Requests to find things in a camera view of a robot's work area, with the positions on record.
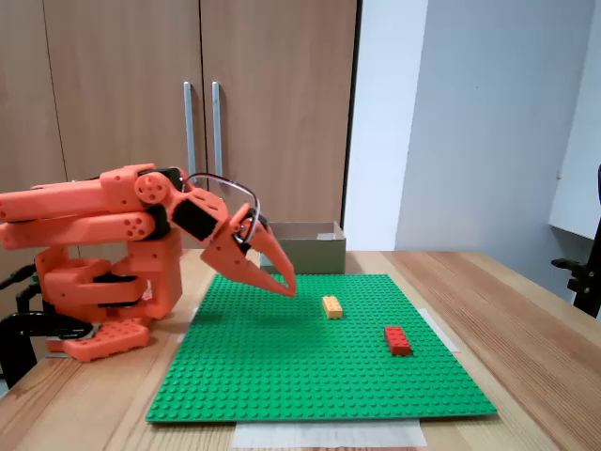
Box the brown wooden cabinet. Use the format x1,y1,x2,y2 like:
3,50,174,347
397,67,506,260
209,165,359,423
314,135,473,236
0,0,363,283

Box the silver cabinet door handle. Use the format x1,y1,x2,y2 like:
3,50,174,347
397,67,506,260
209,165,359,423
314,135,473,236
211,81,224,179
183,81,197,176

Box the red lego block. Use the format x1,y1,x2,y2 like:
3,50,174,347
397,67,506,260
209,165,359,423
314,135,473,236
384,325,413,357

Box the black power cable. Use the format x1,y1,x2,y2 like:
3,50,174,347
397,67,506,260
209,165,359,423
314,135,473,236
0,264,39,290

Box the black table clamp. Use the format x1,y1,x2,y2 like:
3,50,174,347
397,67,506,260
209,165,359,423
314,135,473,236
0,311,95,391

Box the white red black servo cable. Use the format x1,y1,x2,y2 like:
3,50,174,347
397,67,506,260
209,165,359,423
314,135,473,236
180,173,261,245

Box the yellow lego block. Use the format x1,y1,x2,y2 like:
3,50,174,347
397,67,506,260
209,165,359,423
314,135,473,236
321,295,345,320

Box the black stand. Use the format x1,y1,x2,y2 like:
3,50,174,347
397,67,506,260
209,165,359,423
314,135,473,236
551,163,601,320

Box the open cardboard box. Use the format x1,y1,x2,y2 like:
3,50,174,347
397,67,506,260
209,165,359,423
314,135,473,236
258,220,347,276

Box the translucent masking tape strip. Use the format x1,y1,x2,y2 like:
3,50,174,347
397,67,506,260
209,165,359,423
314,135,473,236
176,307,201,344
420,308,461,353
233,419,428,450

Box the green lego baseplate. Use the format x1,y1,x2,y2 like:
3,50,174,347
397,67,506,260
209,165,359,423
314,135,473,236
145,272,499,424

